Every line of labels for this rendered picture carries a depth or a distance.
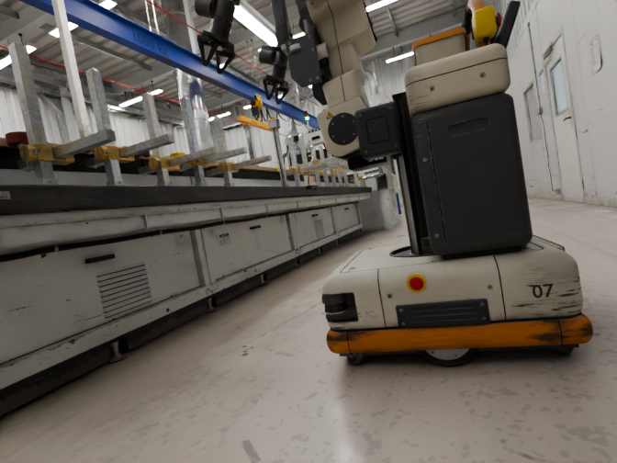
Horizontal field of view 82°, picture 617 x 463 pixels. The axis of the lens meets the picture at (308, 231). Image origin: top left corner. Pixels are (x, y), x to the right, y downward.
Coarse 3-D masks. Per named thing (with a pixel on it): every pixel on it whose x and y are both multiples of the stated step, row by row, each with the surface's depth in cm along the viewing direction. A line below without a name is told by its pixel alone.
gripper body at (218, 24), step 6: (216, 18) 112; (216, 24) 111; (222, 24) 111; (228, 24) 112; (204, 30) 110; (216, 30) 112; (222, 30) 112; (228, 30) 113; (216, 36) 110; (222, 36) 112; (228, 36) 114; (222, 42) 114; (228, 42) 114
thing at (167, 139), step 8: (160, 136) 127; (168, 136) 126; (136, 144) 132; (144, 144) 130; (152, 144) 129; (160, 144) 128; (168, 144) 130; (120, 152) 135; (128, 152) 134; (136, 152) 134; (88, 160) 142; (96, 160) 140
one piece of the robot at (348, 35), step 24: (312, 0) 112; (336, 0) 110; (360, 0) 113; (336, 24) 116; (360, 24) 114; (336, 48) 118; (360, 48) 123; (336, 72) 119; (360, 72) 119; (336, 96) 115; (360, 96) 114; (336, 120) 116; (336, 144) 117
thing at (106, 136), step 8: (88, 136) 106; (96, 136) 105; (104, 136) 104; (112, 136) 105; (64, 144) 110; (72, 144) 109; (80, 144) 108; (88, 144) 106; (96, 144) 107; (56, 152) 112; (64, 152) 111; (72, 152) 111; (24, 168) 119; (32, 168) 121
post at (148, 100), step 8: (144, 96) 154; (152, 96) 156; (144, 104) 155; (152, 104) 156; (144, 112) 155; (152, 112) 155; (152, 120) 154; (152, 128) 154; (152, 136) 155; (152, 152) 156; (160, 152) 156; (160, 176) 156; (168, 176) 158
